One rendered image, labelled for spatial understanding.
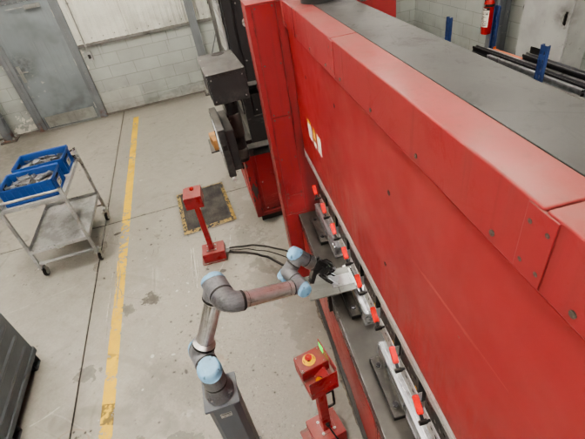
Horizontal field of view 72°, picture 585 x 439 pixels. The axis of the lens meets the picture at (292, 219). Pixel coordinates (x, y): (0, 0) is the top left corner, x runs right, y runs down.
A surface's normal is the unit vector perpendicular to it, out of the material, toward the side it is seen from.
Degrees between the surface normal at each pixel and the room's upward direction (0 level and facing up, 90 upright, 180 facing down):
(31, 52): 90
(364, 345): 0
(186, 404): 0
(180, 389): 0
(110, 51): 90
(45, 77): 90
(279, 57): 90
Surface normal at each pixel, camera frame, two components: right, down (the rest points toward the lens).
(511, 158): -0.15, -0.78
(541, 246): -0.97, 0.24
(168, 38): 0.27, 0.56
